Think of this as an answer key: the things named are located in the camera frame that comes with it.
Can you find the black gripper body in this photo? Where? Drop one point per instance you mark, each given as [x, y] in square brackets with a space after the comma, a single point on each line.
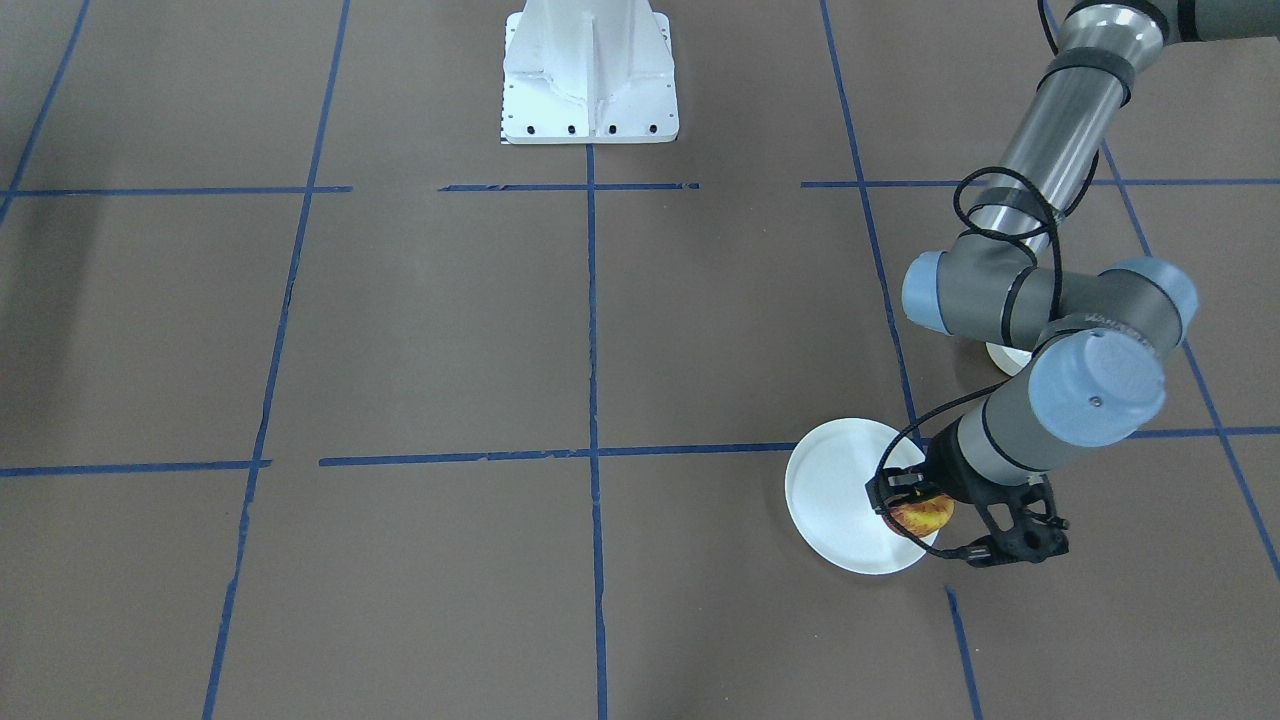
[951, 477]

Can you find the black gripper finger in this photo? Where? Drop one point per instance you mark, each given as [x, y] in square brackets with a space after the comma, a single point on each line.
[890, 488]

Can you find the red yellow apple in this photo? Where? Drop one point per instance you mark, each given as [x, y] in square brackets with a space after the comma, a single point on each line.
[921, 519]

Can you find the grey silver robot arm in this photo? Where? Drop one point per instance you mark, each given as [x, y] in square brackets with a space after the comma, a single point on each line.
[1097, 343]

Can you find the white round plate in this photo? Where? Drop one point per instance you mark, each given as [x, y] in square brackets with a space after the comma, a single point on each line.
[826, 498]

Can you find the white plastic bowl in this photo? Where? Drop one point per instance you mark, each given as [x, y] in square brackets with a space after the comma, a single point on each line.
[1011, 361]

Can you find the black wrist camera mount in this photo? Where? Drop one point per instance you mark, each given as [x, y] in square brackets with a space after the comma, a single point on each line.
[1022, 523]

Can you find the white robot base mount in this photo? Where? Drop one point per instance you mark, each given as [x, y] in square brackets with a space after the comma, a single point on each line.
[588, 72]

